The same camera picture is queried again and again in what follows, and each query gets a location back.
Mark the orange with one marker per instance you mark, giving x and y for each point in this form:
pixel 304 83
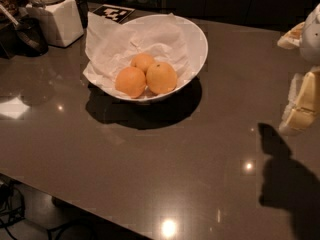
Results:
pixel 142 61
pixel 161 78
pixel 131 81

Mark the white paper liner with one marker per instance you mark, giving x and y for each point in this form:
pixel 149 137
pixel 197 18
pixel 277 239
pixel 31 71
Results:
pixel 113 47

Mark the black white marker tag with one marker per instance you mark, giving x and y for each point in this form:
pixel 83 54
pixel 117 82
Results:
pixel 115 13

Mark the white square jar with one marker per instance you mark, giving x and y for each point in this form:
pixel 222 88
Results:
pixel 59 20

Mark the dark appliance at left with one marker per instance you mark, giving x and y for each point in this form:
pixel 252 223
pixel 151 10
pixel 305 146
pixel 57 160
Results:
pixel 27 37

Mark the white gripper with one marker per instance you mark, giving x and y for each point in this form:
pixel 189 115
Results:
pixel 311 39

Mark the white bowl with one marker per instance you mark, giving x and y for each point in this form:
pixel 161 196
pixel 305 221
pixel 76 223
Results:
pixel 196 47

